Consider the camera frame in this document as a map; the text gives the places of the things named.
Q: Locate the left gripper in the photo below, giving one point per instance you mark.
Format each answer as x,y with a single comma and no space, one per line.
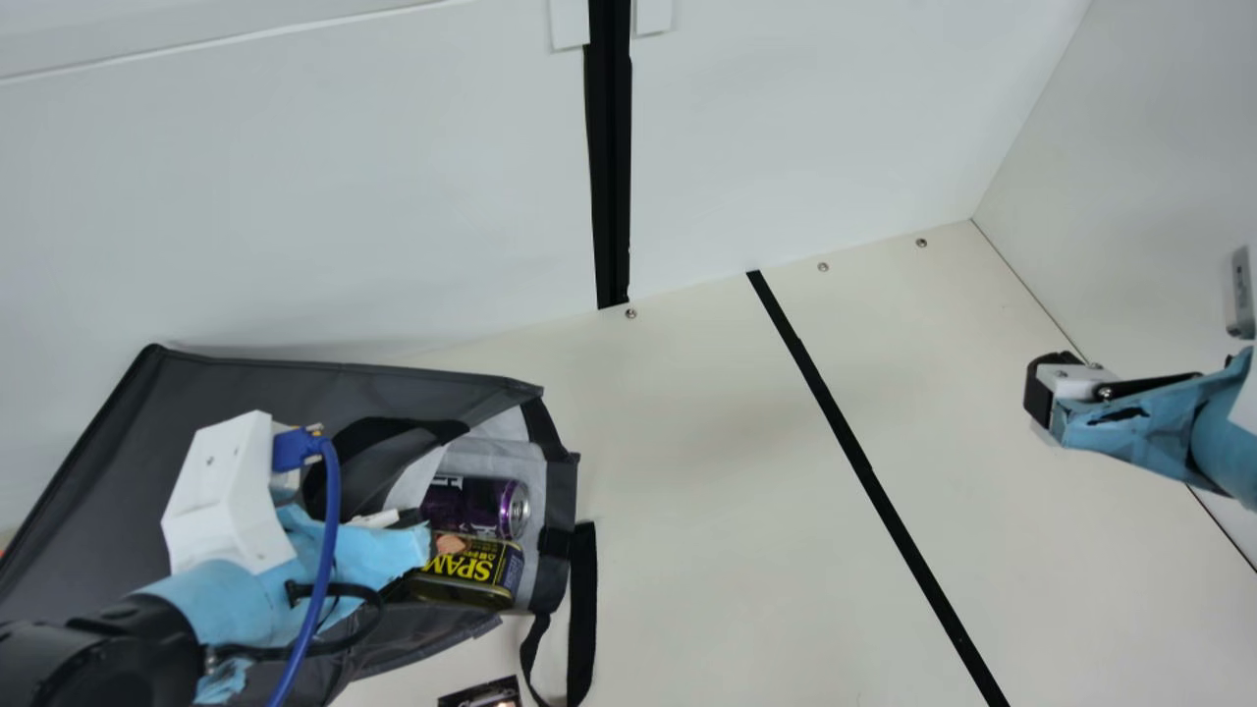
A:
236,609

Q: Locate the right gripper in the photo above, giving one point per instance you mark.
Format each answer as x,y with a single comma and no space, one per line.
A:
1149,427

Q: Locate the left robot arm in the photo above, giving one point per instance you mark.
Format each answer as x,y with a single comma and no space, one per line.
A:
88,658

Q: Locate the purple can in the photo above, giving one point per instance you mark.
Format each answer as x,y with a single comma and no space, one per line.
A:
476,506

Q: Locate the rectangular tin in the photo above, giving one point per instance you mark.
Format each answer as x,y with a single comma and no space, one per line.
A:
466,574

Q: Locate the black strip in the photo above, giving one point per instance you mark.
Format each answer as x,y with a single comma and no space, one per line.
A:
865,471

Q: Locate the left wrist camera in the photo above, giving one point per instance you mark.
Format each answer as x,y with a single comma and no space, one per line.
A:
221,491

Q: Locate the black post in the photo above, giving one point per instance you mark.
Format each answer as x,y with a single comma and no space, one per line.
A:
609,147

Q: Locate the white wall plate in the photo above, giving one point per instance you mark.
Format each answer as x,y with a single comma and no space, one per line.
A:
569,25
653,18

